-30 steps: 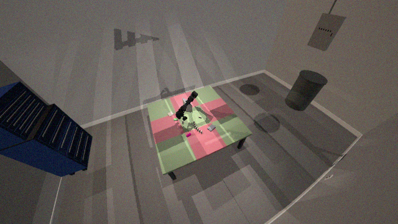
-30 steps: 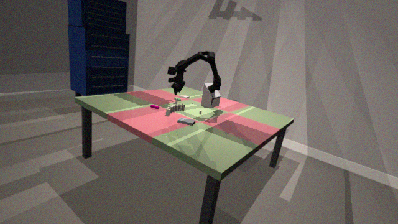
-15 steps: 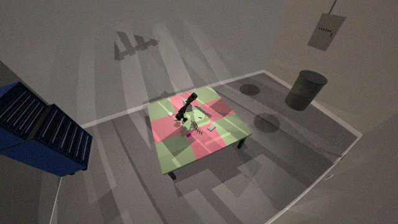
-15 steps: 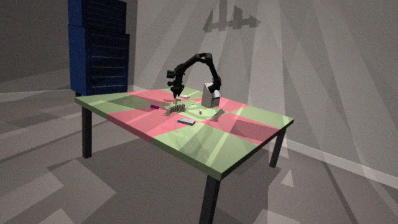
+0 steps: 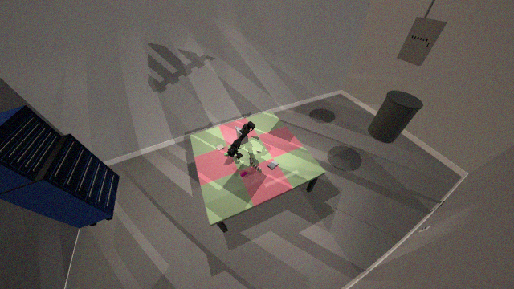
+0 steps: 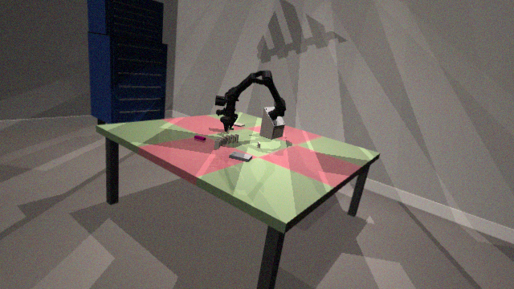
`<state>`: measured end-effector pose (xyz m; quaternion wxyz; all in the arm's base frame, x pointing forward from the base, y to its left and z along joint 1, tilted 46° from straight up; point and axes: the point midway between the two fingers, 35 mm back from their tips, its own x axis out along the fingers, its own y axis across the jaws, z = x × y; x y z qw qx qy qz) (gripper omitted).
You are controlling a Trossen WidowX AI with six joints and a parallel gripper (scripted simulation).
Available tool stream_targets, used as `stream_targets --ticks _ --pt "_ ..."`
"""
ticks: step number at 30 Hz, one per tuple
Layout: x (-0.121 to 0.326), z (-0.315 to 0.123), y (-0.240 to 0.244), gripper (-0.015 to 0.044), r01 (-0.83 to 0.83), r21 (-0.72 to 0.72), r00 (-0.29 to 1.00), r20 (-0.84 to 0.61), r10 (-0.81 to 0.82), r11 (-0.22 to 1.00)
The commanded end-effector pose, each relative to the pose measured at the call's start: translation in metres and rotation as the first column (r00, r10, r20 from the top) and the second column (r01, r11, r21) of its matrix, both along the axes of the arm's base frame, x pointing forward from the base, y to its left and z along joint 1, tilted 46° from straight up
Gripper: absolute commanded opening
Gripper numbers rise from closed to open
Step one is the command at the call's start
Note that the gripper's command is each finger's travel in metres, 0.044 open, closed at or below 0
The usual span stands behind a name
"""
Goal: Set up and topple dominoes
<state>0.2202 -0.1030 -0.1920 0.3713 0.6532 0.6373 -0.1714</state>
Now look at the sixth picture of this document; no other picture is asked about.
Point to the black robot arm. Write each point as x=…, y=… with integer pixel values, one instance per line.
x=233, y=94

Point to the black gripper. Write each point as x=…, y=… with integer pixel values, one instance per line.
x=229, y=118

